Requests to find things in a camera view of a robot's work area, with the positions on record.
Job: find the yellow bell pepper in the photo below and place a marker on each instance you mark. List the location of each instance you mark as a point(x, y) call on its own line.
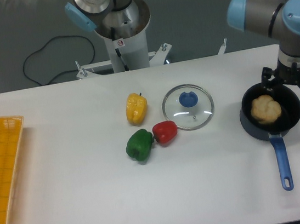
point(136, 108)

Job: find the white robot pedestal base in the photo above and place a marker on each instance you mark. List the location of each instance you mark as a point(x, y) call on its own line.
point(124, 35)

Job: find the black pot blue handle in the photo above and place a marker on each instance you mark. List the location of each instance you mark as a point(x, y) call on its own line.
point(275, 132)

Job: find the green bell pepper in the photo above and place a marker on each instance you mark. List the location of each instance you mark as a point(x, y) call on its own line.
point(139, 145)

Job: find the glass lid blue knob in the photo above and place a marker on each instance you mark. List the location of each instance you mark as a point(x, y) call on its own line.
point(189, 106)

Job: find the red bell pepper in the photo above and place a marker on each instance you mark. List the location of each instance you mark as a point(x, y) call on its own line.
point(165, 131)

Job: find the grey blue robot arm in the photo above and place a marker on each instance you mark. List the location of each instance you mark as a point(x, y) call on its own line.
point(277, 19)

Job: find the round beige bread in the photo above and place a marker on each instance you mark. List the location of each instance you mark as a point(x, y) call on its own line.
point(265, 109)

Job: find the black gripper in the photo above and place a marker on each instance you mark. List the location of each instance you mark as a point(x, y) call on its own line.
point(281, 75)

